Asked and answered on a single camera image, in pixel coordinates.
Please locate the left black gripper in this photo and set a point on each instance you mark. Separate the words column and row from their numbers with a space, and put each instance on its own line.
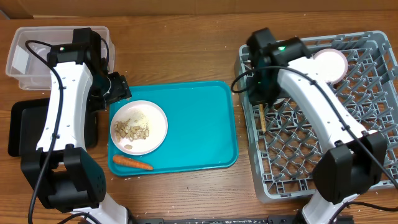
column 120, row 91

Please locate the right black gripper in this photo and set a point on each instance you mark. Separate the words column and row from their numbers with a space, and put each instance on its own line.
column 254, row 96

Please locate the wooden chopstick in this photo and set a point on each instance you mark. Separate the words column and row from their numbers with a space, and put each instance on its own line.
column 262, row 117

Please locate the white plate with food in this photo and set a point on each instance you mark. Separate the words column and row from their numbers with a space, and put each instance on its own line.
column 158, row 126

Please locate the pink rimmed bowl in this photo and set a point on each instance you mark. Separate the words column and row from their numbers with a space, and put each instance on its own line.
column 331, row 65

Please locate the white bowl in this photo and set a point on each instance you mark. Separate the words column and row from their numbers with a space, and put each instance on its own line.
column 280, row 100

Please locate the white paper cup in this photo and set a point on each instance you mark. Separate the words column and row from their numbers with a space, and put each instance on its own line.
column 369, row 132

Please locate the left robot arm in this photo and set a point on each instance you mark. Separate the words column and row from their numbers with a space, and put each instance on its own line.
column 60, row 171

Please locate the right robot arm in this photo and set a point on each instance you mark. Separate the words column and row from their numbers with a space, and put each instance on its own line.
column 353, row 159

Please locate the grey dishwasher rack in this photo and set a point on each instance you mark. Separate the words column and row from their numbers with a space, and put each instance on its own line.
column 282, row 158

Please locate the food scraps on plate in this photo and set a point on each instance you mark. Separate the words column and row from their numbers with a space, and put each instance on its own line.
column 134, row 128

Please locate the orange carrot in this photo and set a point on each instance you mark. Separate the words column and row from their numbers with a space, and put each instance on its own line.
column 125, row 161

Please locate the clear plastic bin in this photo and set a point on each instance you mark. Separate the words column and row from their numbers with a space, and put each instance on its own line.
column 31, row 73

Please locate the teal serving tray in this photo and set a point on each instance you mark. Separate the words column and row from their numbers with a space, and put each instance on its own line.
column 201, row 129

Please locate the black plastic tray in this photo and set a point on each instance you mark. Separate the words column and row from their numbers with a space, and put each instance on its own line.
column 27, row 124

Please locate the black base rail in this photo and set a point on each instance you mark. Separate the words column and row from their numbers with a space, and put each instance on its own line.
column 273, row 219

